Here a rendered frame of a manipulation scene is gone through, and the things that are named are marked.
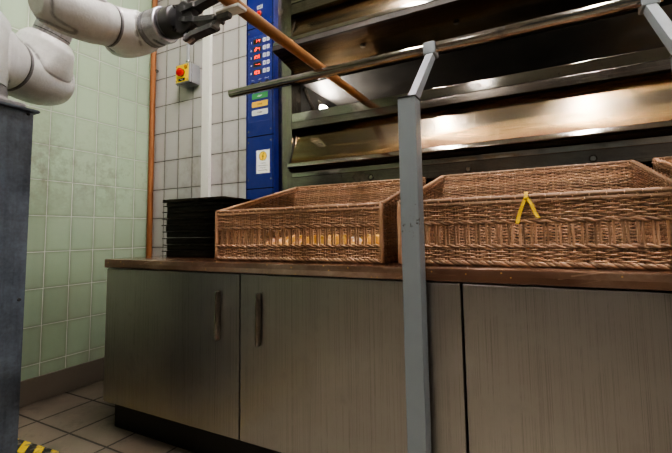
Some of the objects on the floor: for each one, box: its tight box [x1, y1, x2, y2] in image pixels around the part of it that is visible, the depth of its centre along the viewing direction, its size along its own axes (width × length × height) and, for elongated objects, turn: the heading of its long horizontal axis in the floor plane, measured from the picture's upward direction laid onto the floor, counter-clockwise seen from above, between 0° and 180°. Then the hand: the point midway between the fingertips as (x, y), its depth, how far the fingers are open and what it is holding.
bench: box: [103, 255, 672, 453], centre depth 105 cm, size 56×242×58 cm
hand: (230, 2), depth 91 cm, fingers closed on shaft, 3 cm apart
